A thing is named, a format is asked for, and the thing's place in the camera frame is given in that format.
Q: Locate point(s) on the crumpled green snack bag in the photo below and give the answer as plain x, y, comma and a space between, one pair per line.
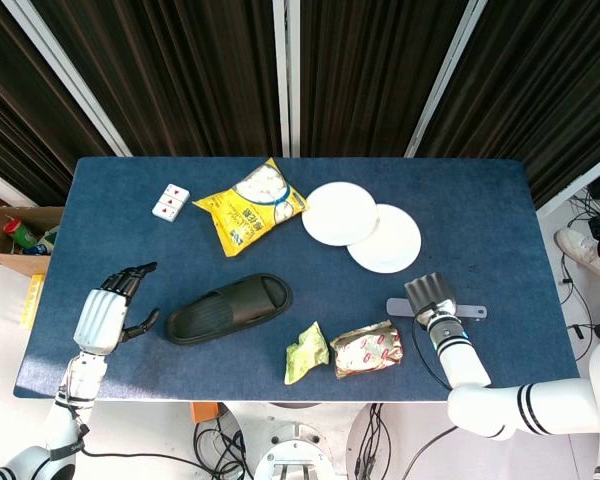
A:
305, 352

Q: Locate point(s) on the white frame post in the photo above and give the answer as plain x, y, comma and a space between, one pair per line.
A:
445, 80
70, 80
286, 75

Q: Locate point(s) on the white sneaker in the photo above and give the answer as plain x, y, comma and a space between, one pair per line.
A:
582, 250

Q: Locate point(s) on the black rubber slipper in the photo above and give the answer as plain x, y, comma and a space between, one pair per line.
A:
230, 310

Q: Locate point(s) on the white blue carton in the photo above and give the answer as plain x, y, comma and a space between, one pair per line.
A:
45, 242

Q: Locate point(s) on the green can with red lid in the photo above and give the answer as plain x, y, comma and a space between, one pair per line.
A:
22, 232

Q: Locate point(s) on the yellow marshmallow bag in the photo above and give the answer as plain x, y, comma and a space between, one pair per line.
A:
245, 220

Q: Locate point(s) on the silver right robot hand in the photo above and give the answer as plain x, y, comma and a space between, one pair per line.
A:
432, 295

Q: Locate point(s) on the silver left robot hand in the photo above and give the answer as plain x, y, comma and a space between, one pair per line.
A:
100, 320

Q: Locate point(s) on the dark pleated curtain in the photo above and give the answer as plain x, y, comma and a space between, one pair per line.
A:
195, 75

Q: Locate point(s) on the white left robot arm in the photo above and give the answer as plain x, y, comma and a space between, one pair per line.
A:
75, 395

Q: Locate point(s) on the yellow flat box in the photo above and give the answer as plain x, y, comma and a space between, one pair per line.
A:
32, 300

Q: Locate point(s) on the gold red-print snack bag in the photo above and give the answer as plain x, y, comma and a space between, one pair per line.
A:
367, 350

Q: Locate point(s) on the orange box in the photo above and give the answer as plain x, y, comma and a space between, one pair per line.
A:
205, 412

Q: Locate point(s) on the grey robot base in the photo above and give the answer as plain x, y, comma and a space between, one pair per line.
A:
292, 445

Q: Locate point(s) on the white round plate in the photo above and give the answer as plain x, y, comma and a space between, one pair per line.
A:
340, 214
392, 245

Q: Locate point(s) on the playing card deck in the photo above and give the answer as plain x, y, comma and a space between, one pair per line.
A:
170, 201

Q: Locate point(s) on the blue fabric table cover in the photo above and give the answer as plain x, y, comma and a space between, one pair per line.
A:
455, 210

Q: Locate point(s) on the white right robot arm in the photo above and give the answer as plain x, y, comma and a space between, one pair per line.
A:
480, 395

